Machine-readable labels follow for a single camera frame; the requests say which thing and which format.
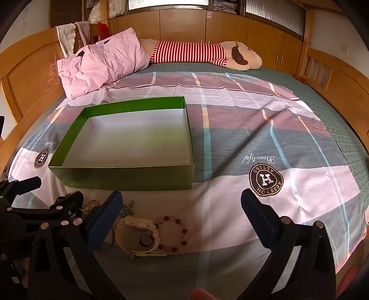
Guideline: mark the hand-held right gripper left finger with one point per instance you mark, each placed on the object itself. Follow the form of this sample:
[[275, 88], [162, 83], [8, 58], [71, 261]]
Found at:
[[106, 219]]

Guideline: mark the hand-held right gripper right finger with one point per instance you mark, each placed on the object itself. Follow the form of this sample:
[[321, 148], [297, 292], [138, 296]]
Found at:
[[253, 210]]

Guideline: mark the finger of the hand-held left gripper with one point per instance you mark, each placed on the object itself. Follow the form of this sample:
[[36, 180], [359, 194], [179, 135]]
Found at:
[[28, 183], [72, 200]]

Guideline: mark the white watch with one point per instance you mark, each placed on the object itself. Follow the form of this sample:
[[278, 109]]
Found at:
[[122, 233]]

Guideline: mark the silver bangle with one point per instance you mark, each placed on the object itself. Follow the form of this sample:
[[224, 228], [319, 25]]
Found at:
[[109, 244]]

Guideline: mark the green cardboard box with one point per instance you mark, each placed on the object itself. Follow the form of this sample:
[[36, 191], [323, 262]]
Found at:
[[121, 176]]

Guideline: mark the wooden headboard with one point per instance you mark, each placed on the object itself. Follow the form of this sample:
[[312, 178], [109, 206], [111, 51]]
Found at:
[[26, 78]]

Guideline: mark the pink pillow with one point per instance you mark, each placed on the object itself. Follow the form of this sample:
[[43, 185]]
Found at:
[[101, 63]]

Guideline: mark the white cloth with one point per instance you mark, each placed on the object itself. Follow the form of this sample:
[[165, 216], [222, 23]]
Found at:
[[65, 40]]

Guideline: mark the wooden footboard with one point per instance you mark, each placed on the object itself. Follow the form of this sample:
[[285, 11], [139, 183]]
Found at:
[[337, 78]]

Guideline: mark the pink cloth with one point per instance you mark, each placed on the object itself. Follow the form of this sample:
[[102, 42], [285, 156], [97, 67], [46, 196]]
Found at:
[[83, 31]]

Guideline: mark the red cloth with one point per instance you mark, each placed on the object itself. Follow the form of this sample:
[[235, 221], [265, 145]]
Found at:
[[102, 30]]

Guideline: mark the striped plush toy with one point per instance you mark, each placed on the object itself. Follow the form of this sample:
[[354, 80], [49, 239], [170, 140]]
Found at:
[[187, 52]]

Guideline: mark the white bags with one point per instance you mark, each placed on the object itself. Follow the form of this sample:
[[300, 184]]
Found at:
[[106, 10]]

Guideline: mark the frosted window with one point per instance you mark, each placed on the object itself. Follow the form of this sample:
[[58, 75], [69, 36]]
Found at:
[[276, 16], [168, 4]]

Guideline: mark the stack of folded clothes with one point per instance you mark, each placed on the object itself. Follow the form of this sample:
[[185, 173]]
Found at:
[[224, 5]]

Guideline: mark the wooden wall cabinets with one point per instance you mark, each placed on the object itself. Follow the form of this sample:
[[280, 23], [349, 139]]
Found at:
[[178, 26]]

